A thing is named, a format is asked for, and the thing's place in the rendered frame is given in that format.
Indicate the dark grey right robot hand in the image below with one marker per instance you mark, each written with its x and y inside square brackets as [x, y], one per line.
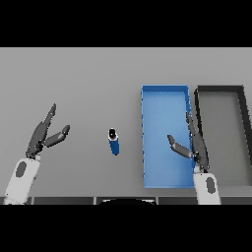
[199, 147]

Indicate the dark grey bin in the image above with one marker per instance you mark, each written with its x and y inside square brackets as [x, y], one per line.
[226, 134]

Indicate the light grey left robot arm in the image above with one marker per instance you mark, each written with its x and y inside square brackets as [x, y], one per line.
[22, 180]

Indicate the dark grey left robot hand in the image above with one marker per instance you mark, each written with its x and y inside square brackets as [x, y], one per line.
[38, 136]

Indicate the blue bin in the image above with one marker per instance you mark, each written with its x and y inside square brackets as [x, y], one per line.
[165, 138]

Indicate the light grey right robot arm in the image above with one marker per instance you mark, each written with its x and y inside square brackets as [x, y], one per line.
[206, 187]

